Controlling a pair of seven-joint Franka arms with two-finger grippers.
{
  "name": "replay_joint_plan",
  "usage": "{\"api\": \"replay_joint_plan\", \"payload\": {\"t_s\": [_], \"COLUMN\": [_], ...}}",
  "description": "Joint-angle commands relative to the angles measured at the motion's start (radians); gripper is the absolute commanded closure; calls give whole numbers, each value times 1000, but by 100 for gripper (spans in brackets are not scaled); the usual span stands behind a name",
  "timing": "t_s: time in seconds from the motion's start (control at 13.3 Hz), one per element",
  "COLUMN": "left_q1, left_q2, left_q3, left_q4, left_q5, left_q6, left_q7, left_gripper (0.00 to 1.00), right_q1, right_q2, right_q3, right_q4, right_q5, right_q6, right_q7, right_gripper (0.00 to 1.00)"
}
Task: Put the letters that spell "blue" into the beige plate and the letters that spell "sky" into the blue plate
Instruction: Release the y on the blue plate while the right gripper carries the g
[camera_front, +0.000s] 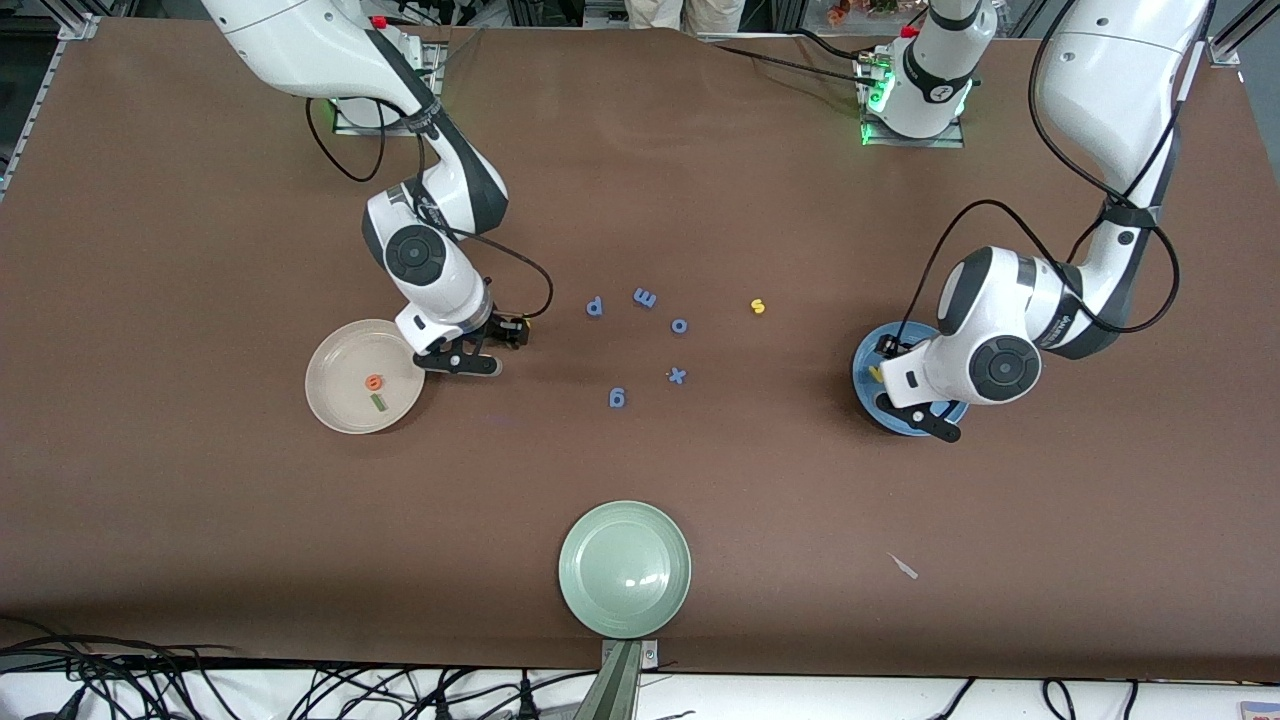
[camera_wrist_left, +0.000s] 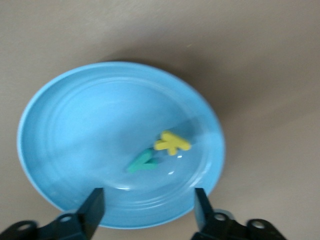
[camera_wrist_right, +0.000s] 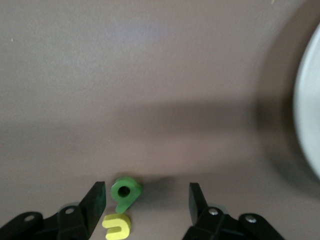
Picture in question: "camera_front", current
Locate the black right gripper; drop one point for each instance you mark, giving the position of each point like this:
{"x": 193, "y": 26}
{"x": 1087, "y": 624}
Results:
{"x": 497, "y": 329}

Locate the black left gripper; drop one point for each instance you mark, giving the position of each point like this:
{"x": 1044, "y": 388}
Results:
{"x": 889, "y": 349}

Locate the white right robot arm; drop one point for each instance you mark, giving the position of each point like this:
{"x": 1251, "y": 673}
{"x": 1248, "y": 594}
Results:
{"x": 300, "y": 40}

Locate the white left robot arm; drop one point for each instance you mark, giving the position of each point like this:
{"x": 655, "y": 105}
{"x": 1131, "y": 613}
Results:
{"x": 1110, "y": 80}

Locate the blue round plate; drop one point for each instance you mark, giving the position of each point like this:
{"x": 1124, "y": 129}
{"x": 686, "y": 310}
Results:
{"x": 900, "y": 427}

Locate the blue foam letter m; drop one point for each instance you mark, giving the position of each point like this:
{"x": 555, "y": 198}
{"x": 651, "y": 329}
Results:
{"x": 645, "y": 299}

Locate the beige round plate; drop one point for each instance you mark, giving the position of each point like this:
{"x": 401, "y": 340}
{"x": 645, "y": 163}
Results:
{"x": 345, "y": 395}

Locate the brown table cover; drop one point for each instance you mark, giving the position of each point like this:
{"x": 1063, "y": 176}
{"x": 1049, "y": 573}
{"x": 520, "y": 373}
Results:
{"x": 640, "y": 200}

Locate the green round plate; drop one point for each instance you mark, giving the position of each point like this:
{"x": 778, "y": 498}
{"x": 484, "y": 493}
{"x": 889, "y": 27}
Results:
{"x": 625, "y": 569}

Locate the person in beige trousers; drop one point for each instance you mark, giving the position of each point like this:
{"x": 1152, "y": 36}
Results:
{"x": 685, "y": 12}

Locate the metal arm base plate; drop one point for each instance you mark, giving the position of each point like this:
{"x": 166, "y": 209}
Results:
{"x": 955, "y": 140}
{"x": 345, "y": 125}

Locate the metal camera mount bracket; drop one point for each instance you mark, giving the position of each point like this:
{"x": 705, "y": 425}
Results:
{"x": 620, "y": 680}

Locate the aluminium frame profile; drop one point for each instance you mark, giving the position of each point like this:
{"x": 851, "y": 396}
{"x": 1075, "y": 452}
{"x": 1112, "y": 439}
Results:
{"x": 1228, "y": 45}
{"x": 78, "y": 28}

